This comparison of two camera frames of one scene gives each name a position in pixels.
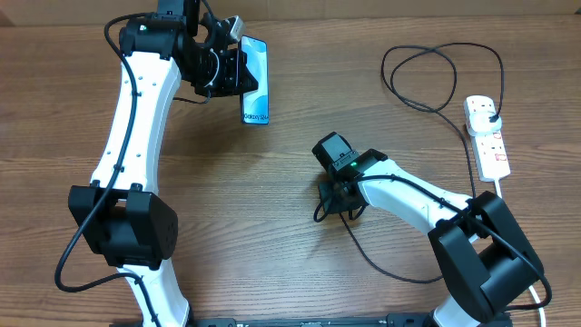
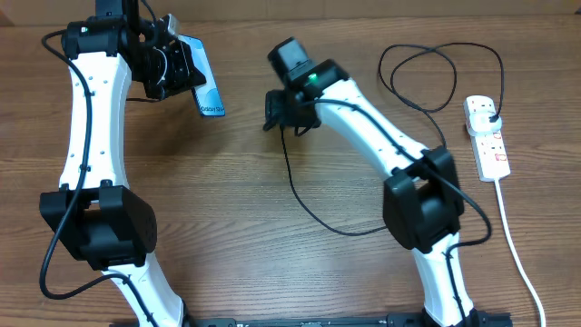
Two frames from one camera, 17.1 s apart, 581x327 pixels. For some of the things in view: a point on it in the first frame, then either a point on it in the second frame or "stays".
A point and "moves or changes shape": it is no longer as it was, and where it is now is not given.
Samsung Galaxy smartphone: (255, 104) moves or changes shape
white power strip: (490, 153) stays
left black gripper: (239, 73) → (187, 75)
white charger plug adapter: (479, 122) stays
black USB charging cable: (429, 51) → (390, 84)
